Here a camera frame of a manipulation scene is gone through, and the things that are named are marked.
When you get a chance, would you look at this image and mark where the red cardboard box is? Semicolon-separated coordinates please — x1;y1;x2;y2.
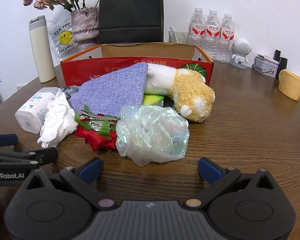
60;42;215;88

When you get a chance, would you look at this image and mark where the white tissue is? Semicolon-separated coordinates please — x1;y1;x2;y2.
37;91;78;148

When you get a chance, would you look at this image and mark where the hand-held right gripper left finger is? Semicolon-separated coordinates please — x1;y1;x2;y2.
20;158;117;209

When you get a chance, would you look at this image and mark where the white robot-shaped speaker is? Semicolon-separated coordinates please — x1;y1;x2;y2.
229;37;252;69

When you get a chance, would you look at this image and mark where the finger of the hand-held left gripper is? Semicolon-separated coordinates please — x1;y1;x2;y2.
0;134;18;148
0;147;59;167

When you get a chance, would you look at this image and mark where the white and yellow plush toy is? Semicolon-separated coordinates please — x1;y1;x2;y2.
144;64;215;123

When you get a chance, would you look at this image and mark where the white thermos bottle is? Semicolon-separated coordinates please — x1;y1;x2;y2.
29;15;57;83

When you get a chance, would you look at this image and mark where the yellow mug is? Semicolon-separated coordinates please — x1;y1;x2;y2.
278;69;300;101

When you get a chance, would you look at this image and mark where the pink small device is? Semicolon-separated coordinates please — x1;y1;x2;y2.
256;54;279;64

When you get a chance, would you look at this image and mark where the green small box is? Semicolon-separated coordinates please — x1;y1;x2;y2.
142;94;165;107

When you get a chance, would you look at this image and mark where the grey tin box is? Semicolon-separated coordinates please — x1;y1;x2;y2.
252;56;280;78

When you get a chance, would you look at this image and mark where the purple fabric pouch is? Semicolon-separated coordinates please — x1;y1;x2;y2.
67;62;149;118

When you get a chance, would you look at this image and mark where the black paper bag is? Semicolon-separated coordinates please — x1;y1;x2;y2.
98;0;164;45

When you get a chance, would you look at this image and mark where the clear glass cup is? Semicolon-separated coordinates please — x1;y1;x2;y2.
168;31;190;44

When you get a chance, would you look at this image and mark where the red flower hair clip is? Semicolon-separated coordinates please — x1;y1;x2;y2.
74;105;120;153

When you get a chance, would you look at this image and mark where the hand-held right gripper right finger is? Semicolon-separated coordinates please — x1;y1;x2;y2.
184;157;282;209

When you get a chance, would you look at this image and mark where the purple textured vase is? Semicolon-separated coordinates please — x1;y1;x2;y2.
70;7;100;53

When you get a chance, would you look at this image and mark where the clear smiley plastic bag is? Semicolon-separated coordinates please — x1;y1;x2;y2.
46;20;78;62

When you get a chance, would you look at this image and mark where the wooden desktop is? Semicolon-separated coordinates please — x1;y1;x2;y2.
0;56;300;240

